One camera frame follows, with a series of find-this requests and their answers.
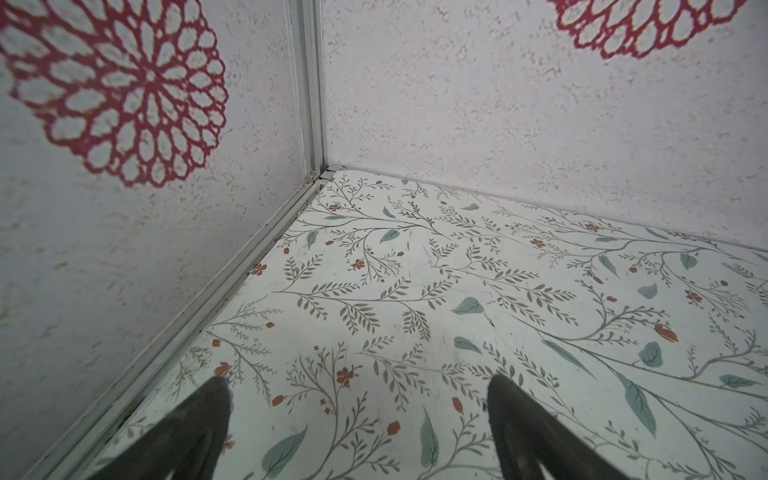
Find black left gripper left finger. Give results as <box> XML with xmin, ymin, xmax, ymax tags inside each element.
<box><xmin>92</xmin><ymin>377</ymin><xmax>232</xmax><ymax>480</ymax></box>

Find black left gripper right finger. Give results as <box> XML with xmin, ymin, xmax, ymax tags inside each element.
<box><xmin>486</xmin><ymin>374</ymin><xmax>627</xmax><ymax>479</ymax></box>

